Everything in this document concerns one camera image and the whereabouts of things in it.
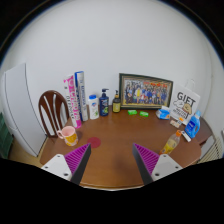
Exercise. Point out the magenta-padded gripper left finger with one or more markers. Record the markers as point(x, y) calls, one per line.
point(77, 159)

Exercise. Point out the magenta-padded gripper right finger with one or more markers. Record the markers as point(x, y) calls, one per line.
point(146, 159)

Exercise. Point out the orange-capped juice bottle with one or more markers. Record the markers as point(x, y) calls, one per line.
point(170, 144)

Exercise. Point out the flat round red coaster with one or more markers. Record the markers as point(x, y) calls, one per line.
point(94, 142)

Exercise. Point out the pink and yellow mug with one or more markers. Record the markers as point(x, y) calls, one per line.
point(70, 136)

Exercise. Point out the small snack packet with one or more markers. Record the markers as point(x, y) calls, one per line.
point(174, 123)

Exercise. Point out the small green packet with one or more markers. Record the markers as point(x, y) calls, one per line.
point(144, 114)
point(132, 112)

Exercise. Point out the white remote control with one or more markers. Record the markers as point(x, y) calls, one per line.
point(186, 136)

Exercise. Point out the colourful puzzle cube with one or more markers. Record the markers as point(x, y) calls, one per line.
point(181, 121)

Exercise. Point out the white body wash bottle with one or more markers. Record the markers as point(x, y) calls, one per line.
point(93, 108)

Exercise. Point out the blue detergent bottle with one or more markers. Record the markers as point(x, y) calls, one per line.
point(193, 127)

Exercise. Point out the pink shuttlecock tube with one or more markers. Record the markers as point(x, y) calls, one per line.
point(72, 100)

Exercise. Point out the dark blue pump bottle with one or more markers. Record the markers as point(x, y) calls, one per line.
point(104, 106)

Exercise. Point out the brown wooden chair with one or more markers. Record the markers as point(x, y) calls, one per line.
point(42, 110)

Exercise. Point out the small amber pump bottle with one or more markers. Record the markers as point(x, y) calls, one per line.
point(116, 105)

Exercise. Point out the white radiator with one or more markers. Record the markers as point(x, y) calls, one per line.
point(213, 151)

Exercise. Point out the framed group photo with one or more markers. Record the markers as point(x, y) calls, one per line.
point(146, 91)

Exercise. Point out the green crate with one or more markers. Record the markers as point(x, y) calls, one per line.
point(5, 136)

